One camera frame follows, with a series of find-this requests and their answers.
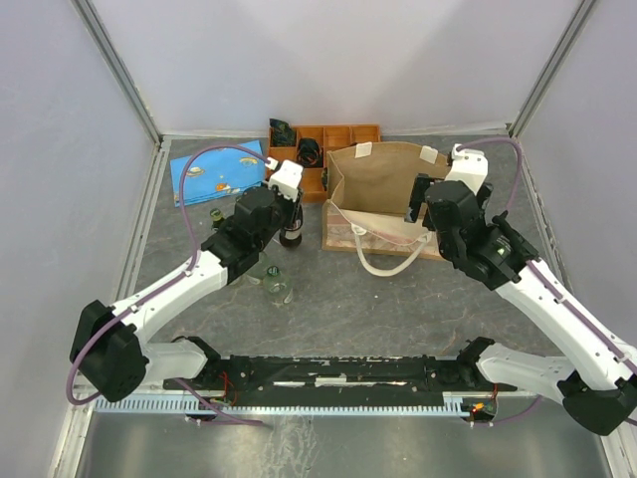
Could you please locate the dark orange-striped rolled sock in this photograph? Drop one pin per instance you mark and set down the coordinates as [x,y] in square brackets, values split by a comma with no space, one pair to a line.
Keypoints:
[309,153]

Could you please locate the green soda water bottle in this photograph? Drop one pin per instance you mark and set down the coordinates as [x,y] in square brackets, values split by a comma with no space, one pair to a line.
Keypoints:
[278,286]

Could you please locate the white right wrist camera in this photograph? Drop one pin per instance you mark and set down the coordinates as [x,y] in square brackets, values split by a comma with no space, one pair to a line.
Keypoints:
[469,166]

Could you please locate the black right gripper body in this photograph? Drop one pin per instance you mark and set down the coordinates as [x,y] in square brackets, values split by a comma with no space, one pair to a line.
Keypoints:
[444,246]

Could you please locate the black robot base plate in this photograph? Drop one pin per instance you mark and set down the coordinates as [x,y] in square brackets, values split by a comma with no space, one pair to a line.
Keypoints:
[341,382]

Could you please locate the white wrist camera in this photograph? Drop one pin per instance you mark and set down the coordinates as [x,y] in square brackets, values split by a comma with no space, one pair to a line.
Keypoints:
[286,178]
[469,166]

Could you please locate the blue space-print cloth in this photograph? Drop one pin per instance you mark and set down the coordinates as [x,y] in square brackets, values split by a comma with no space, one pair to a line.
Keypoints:
[221,173]

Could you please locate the orange wooden compartment tray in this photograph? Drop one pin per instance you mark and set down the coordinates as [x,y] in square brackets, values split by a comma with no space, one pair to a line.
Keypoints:
[331,138]

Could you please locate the clear soda water bottle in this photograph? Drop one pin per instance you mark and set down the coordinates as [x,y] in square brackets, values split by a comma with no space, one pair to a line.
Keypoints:
[257,273]

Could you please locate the green perrier glass bottle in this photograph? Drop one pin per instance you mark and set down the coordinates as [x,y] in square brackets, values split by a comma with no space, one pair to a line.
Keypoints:
[217,218]

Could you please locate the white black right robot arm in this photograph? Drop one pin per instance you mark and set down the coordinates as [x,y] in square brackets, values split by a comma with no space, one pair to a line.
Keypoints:
[594,379]

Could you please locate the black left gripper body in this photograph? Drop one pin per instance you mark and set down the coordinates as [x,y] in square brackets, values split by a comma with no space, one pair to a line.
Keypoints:
[287,209]

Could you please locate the dark patterned rolled sock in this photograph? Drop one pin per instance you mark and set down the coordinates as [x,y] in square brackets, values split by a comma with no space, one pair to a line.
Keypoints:
[282,134]

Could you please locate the burlap canvas tote bag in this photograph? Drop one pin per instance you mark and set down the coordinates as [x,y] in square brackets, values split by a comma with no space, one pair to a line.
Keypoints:
[377,177]

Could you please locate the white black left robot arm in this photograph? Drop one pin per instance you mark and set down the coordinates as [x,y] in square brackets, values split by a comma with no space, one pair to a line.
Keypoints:
[112,347]

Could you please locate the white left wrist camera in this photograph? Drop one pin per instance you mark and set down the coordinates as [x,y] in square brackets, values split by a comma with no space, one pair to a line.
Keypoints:
[286,178]

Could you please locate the red-capped beverage bottle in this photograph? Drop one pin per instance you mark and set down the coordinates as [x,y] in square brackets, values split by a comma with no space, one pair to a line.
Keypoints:
[290,235]

